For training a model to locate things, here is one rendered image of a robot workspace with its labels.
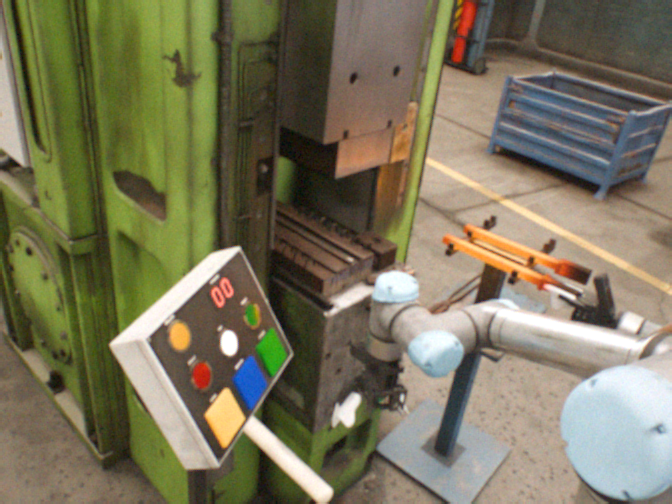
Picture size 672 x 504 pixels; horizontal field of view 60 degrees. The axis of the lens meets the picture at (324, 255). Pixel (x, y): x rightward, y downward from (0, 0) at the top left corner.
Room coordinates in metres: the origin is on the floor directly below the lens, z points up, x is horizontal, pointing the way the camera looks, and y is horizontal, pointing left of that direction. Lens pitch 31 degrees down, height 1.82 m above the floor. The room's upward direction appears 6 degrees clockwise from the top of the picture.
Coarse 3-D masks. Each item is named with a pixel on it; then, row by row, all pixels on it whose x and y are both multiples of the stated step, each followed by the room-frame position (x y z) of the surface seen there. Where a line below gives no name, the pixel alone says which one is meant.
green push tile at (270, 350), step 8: (272, 328) 0.98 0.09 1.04; (272, 336) 0.96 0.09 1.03; (264, 344) 0.93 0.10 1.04; (272, 344) 0.95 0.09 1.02; (280, 344) 0.97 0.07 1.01; (264, 352) 0.92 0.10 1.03; (272, 352) 0.94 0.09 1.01; (280, 352) 0.96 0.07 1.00; (264, 360) 0.91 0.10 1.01; (272, 360) 0.92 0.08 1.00; (280, 360) 0.94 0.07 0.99; (272, 368) 0.91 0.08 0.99
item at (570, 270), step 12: (468, 228) 1.68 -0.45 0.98; (492, 240) 1.63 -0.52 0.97; (504, 240) 1.62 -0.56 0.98; (516, 252) 1.58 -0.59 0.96; (528, 252) 1.56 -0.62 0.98; (540, 252) 1.57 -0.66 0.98; (552, 264) 1.52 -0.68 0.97; (564, 264) 1.51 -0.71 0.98; (576, 264) 1.50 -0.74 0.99; (564, 276) 1.49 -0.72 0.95; (576, 276) 1.48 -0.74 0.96; (588, 276) 1.46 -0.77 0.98
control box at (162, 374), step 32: (224, 256) 1.00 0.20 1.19; (192, 288) 0.87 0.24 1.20; (256, 288) 1.01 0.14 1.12; (160, 320) 0.77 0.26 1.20; (192, 320) 0.82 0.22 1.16; (224, 320) 0.89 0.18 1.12; (128, 352) 0.73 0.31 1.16; (160, 352) 0.73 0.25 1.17; (192, 352) 0.78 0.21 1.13; (224, 352) 0.84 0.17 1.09; (256, 352) 0.91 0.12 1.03; (288, 352) 0.99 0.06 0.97; (160, 384) 0.71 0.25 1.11; (192, 384) 0.74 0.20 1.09; (224, 384) 0.80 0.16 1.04; (160, 416) 0.71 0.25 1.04; (192, 416) 0.70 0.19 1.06; (192, 448) 0.69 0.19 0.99; (224, 448) 0.71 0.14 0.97
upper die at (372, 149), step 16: (288, 144) 1.40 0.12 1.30; (304, 144) 1.36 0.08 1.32; (320, 144) 1.32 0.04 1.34; (336, 144) 1.29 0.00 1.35; (352, 144) 1.32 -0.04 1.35; (368, 144) 1.36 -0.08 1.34; (384, 144) 1.41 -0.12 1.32; (304, 160) 1.35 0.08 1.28; (320, 160) 1.32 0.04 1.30; (336, 160) 1.28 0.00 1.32; (352, 160) 1.32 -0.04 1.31; (368, 160) 1.37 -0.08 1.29; (384, 160) 1.42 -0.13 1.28; (336, 176) 1.29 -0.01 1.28
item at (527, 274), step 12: (444, 240) 1.60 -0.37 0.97; (456, 240) 1.59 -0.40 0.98; (468, 252) 1.55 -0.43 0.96; (480, 252) 1.53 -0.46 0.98; (492, 264) 1.50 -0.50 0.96; (504, 264) 1.48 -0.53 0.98; (516, 264) 1.48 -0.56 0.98; (528, 276) 1.43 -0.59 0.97; (540, 276) 1.43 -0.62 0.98; (540, 288) 1.40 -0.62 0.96; (564, 288) 1.37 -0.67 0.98
